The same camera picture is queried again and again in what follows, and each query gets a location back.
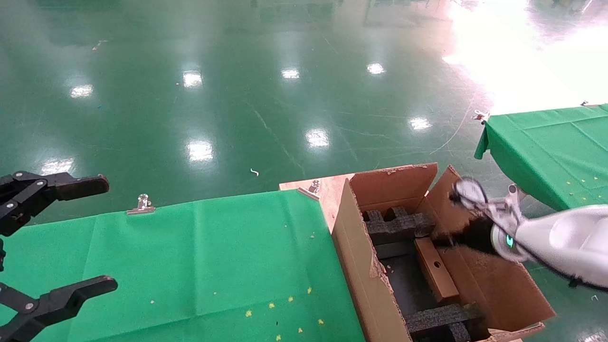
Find small green tablecloth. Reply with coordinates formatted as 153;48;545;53
474;104;608;212

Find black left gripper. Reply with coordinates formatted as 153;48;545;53
0;172;119;342

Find large green tablecloth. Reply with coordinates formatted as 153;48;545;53
0;190;366;342

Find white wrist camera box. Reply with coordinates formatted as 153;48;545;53
468;192;525;231

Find large open cardboard carton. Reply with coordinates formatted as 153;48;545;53
331;163;557;342

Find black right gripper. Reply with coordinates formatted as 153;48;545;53
435;214;500;257

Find small brown cardboard box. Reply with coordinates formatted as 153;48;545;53
414;237;460;304

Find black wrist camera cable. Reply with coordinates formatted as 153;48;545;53
449;177;490;209

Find black foam insert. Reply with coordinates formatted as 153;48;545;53
406;304;484;342
363;206;437;247

